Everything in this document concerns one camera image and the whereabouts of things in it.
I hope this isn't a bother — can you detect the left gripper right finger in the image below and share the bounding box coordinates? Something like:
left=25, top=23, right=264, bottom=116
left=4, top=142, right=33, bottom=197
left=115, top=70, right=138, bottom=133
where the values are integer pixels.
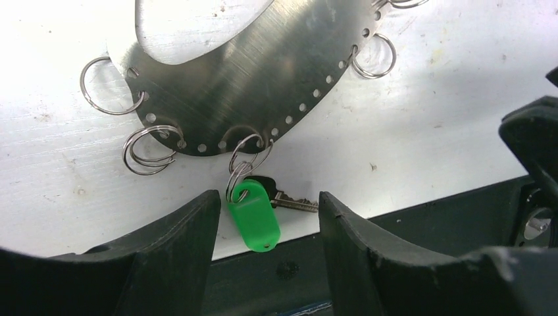
left=318, top=192, right=557, bottom=315

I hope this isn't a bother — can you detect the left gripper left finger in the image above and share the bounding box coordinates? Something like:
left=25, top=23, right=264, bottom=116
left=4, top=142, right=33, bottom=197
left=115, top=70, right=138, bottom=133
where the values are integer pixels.
left=1, top=190, right=221, bottom=315

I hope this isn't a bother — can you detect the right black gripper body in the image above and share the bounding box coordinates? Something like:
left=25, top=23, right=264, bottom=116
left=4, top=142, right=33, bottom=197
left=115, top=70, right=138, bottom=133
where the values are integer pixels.
left=498, top=65, right=558, bottom=250

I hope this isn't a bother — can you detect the small ring of key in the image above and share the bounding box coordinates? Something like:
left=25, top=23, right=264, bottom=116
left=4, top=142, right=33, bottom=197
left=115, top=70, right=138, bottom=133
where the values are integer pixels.
left=224, top=161, right=255, bottom=205

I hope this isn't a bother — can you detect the green key tag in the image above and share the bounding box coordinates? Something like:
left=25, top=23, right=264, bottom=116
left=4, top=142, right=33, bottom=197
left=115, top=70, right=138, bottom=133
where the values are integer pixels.
left=227, top=179, right=281, bottom=253

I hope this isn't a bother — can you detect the key with black head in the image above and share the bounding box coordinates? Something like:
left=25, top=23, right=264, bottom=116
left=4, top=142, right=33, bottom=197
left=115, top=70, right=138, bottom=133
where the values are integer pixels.
left=245, top=175, right=318, bottom=213

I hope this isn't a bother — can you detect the perforated metal key plate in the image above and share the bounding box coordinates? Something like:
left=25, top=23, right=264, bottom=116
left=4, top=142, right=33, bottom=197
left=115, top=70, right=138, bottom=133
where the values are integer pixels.
left=107, top=1, right=391, bottom=156

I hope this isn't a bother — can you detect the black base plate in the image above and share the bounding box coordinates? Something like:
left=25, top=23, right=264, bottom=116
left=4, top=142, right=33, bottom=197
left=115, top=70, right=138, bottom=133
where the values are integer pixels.
left=200, top=174, right=537, bottom=316

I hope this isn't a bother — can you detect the split ring on plate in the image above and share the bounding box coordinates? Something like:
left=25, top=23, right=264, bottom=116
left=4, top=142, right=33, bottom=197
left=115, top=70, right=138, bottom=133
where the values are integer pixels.
left=122, top=124, right=186, bottom=176
left=372, top=0, right=430, bottom=10
left=79, top=57, right=145, bottom=117
left=351, top=33, right=397, bottom=80

